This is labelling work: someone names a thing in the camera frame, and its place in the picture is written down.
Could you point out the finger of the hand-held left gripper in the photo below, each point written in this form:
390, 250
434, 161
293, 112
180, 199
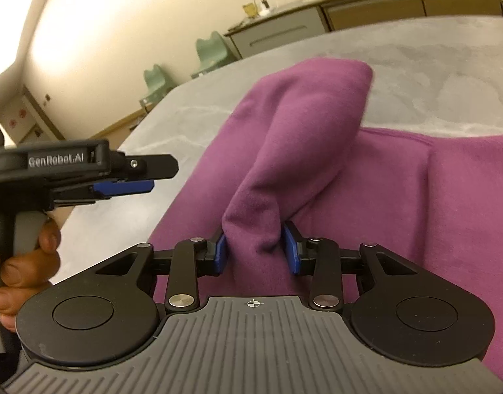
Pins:
152, 167
124, 187

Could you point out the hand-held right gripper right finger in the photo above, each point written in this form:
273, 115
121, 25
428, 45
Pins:
290, 250

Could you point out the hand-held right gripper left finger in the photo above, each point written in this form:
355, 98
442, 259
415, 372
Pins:
221, 254

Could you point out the purple pants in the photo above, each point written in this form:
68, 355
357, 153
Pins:
309, 131

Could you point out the person's left hand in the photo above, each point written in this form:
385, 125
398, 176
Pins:
29, 269

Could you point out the green plastic child chair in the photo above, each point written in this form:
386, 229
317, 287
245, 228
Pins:
157, 88
214, 53

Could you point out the grey and brown sideboard cabinet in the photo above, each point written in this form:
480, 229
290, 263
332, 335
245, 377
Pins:
374, 10

